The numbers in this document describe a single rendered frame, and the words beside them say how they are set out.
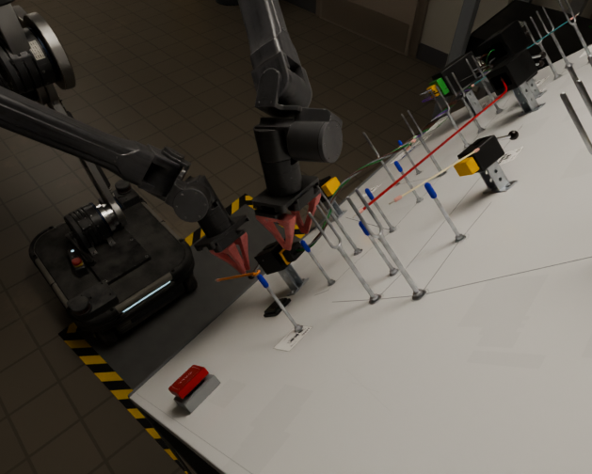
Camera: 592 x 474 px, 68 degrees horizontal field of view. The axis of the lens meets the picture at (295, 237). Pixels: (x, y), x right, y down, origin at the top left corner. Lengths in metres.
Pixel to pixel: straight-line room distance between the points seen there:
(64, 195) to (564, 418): 2.67
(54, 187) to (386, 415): 2.64
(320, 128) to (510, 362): 0.37
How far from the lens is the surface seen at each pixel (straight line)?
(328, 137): 0.60
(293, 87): 0.65
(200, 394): 0.66
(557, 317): 0.39
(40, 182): 2.95
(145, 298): 1.89
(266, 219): 0.68
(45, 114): 0.76
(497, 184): 0.67
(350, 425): 0.41
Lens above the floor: 1.70
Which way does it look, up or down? 49 degrees down
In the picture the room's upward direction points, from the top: straight up
